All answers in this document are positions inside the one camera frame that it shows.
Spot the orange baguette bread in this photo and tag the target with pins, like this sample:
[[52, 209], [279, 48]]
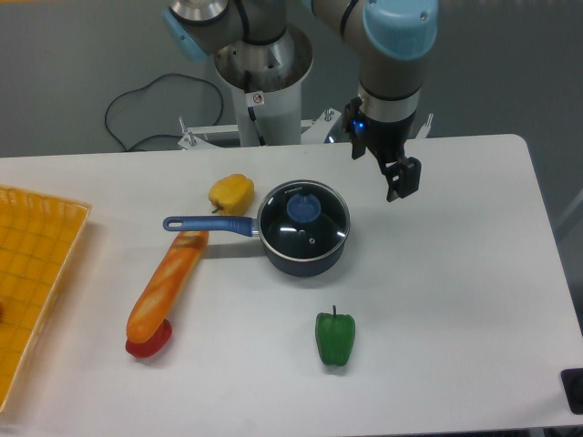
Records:
[[158, 298]]

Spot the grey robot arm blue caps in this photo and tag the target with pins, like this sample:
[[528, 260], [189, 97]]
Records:
[[392, 40]]

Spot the green bell pepper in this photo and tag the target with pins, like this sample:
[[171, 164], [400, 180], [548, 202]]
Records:
[[335, 335]]

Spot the yellow woven basket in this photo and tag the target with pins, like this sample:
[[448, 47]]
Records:
[[39, 233]]

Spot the dark blue saucepan blue handle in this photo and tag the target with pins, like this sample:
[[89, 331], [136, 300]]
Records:
[[248, 227]]

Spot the yellow bell pepper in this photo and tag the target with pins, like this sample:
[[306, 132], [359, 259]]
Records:
[[232, 195]]

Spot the white metal base frame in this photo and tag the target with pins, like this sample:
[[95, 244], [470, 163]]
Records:
[[325, 129]]

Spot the red bell pepper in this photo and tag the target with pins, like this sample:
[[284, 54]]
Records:
[[153, 345]]

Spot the black object at table edge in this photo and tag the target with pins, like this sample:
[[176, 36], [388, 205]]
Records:
[[572, 384]]

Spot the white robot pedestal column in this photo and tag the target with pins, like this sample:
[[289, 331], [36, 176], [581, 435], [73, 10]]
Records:
[[266, 87]]

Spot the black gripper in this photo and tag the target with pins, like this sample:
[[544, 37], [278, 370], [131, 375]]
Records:
[[385, 140]]

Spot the glass lid blue knob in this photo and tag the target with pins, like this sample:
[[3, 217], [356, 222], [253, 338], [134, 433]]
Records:
[[304, 220]]

